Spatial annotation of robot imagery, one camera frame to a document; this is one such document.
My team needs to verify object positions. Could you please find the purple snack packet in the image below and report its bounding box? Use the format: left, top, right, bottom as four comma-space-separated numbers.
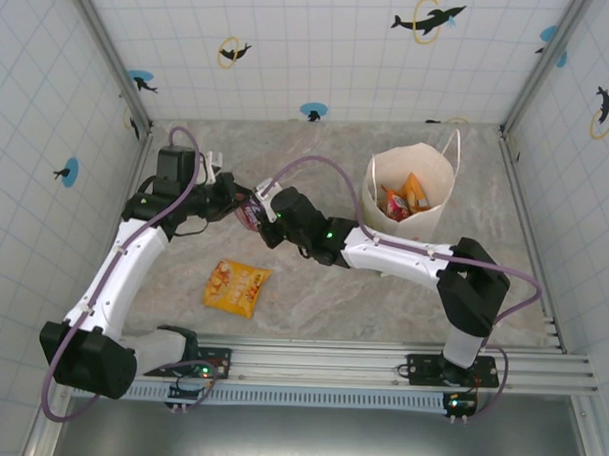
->
235, 193, 266, 234

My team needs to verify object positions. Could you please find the tall orange snack bag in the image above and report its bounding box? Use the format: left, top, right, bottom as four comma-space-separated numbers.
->
402, 170, 433, 211

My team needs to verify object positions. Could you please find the white printed paper bag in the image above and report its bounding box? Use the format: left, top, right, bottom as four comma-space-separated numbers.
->
359, 124, 462, 244

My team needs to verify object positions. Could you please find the yellow chips bag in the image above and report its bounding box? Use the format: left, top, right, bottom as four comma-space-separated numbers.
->
202, 258, 274, 321

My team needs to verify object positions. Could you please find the blue circle dolphin sticker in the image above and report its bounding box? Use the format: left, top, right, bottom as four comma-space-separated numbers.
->
533, 24, 570, 69
298, 101, 329, 124
126, 69, 160, 95
52, 156, 81, 189

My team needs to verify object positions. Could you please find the small black connector box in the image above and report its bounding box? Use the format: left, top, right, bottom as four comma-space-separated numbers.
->
165, 386, 205, 414
441, 392, 479, 424

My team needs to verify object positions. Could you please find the aluminium side rail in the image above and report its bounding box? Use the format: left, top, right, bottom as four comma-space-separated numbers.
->
490, 132, 575, 354
82, 129, 155, 340

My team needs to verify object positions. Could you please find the dolphin yellow ring sticker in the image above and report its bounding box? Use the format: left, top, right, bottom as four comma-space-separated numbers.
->
121, 106, 143, 141
589, 85, 609, 142
216, 34, 254, 70

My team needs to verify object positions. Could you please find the wide aluminium base rail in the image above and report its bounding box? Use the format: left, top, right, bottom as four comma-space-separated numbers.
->
53, 328, 601, 399

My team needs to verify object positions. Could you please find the white slotted cable duct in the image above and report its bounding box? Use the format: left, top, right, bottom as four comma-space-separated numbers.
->
70, 378, 473, 414

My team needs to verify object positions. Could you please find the aluminium corner post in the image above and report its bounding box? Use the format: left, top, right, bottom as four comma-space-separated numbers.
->
500, 0, 594, 139
57, 0, 159, 137

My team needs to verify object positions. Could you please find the large dolphin ring splash sticker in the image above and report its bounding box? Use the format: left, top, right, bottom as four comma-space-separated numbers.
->
389, 0, 468, 47

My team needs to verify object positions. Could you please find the aluminium frame leg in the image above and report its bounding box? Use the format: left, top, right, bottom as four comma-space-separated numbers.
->
569, 394, 609, 456
20, 377, 78, 456

